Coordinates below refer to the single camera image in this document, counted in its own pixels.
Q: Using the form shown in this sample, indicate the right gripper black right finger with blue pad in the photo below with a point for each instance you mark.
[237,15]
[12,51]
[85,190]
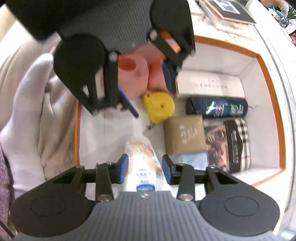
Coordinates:
[186,177]

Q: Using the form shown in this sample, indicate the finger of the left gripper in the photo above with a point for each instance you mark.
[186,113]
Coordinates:
[173,59]

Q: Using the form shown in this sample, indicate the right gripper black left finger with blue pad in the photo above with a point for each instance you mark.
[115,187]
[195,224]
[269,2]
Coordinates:
[104,175]

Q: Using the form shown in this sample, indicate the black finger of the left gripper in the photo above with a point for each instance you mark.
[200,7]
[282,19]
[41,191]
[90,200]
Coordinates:
[113,95]

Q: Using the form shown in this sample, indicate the clear plastic box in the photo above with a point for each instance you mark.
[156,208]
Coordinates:
[198,160]

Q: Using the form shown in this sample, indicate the pink soap dispenser set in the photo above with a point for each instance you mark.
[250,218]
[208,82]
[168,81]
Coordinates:
[144,69]

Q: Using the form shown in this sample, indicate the white wet wipes pack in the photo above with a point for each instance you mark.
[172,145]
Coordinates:
[144,172]

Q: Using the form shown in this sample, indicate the brown cardboard box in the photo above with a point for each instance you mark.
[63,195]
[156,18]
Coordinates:
[184,134]

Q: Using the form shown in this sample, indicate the yellow tape measure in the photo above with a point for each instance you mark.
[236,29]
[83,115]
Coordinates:
[159,107]

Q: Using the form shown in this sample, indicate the illustrated tin card case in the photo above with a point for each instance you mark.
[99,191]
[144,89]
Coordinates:
[217,147]

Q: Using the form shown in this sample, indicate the dark shampoo bottle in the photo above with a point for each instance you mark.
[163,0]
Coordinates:
[217,107]

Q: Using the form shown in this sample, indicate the plaid glasses case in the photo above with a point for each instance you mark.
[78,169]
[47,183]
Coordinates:
[238,145]

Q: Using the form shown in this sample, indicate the white gloved hand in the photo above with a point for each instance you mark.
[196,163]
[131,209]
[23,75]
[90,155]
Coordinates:
[20,136]

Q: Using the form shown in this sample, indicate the white long box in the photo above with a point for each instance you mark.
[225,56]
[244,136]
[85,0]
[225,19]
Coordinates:
[202,83]

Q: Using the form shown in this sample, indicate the white cloth blanket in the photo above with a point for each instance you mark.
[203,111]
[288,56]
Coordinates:
[56,137]

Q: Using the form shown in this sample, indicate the orange storage box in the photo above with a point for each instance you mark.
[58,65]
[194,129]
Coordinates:
[103,137]

